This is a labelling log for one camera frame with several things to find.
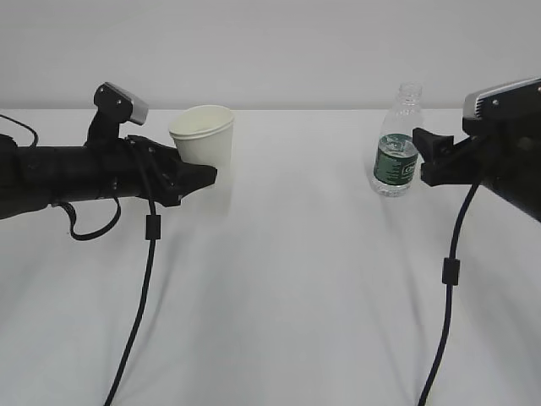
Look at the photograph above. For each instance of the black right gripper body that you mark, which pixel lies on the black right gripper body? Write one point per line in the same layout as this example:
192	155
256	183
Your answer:
462	163

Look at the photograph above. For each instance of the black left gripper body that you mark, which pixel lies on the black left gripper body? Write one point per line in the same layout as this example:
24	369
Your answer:
157	167

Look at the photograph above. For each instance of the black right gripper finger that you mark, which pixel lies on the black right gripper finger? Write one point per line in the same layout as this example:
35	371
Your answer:
436	173
432	147

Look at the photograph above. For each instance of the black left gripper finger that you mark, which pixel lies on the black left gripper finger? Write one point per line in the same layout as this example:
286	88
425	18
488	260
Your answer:
190	178

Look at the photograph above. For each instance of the clear water bottle green label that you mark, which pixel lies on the clear water bottle green label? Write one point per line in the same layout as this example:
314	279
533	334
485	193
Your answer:
396	156

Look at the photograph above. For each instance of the white paper cup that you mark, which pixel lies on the white paper cup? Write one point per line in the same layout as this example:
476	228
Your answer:
203	135

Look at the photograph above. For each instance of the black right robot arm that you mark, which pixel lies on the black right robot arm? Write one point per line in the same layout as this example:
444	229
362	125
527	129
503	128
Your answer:
509	169

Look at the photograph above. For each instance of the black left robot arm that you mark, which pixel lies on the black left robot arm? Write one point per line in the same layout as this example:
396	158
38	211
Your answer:
35	177

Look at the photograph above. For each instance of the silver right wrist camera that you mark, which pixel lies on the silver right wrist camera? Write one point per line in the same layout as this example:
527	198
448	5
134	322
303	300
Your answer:
514	104

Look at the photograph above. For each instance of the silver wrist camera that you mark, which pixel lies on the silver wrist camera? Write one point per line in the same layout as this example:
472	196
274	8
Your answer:
514	104
119	105

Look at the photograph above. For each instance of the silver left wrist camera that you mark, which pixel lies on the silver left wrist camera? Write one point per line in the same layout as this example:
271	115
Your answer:
119	105

